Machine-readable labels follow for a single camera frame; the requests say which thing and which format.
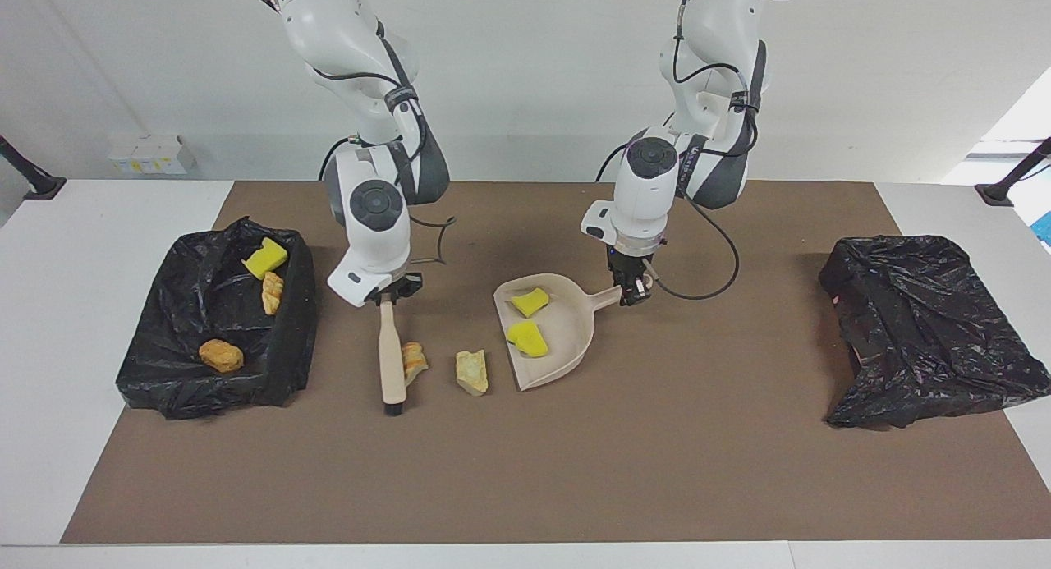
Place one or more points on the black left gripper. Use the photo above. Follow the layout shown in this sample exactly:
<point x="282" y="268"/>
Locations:
<point x="628" y="265"/>

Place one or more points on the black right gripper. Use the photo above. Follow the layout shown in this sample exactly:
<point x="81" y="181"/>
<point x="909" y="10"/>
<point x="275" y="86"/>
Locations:
<point x="392" y="288"/>

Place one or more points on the beige plastic dustpan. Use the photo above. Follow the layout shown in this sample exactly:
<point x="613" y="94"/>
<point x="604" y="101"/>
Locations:
<point x="566" y="331"/>

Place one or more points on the small yellow sponge piece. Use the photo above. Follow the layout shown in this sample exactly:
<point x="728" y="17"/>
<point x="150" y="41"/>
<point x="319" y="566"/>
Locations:
<point x="530" y="302"/>

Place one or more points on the pale bread piece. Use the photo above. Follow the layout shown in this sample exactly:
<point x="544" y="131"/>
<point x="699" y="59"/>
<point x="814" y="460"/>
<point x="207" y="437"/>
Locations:
<point x="472" y="372"/>

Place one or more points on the large yellow sponge piece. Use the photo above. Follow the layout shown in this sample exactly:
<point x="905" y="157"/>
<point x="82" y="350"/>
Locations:
<point x="527" y="339"/>

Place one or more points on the round bread slice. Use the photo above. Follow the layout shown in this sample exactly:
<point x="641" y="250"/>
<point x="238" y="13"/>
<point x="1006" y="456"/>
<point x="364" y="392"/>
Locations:
<point x="273" y="294"/>

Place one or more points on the green and yellow sponge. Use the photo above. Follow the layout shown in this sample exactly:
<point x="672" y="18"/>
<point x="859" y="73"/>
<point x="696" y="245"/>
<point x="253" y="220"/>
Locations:
<point x="264" y="259"/>

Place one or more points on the brown bread roll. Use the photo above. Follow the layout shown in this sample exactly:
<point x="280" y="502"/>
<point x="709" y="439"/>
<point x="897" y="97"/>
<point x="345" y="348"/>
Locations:
<point x="222" y="356"/>

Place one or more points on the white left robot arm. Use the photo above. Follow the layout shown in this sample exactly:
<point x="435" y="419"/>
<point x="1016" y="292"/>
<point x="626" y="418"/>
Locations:
<point x="649" y="183"/>

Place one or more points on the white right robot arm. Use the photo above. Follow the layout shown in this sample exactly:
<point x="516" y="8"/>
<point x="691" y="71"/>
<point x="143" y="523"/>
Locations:
<point x="374" y="216"/>

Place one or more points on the black bag lined bin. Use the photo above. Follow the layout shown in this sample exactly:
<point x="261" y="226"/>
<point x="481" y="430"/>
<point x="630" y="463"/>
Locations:
<point x="928" y="331"/>
<point x="222" y="364"/>

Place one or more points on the pink plastic bin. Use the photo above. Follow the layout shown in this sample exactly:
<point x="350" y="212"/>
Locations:
<point x="857" y="358"/>

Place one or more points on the brown table mat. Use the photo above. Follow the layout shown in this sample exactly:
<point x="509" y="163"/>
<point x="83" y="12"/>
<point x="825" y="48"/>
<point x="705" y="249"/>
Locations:
<point x="525" y="487"/>

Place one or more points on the blue object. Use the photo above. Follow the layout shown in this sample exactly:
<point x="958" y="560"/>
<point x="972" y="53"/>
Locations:
<point x="1044" y="228"/>

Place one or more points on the white wall boxes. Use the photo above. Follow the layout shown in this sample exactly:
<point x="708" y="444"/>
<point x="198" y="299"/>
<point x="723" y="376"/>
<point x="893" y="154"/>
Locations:
<point x="152" y="154"/>

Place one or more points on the black camera stand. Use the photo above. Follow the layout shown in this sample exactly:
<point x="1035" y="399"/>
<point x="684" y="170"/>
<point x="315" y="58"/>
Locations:
<point x="1006" y="190"/>
<point x="37" y="183"/>

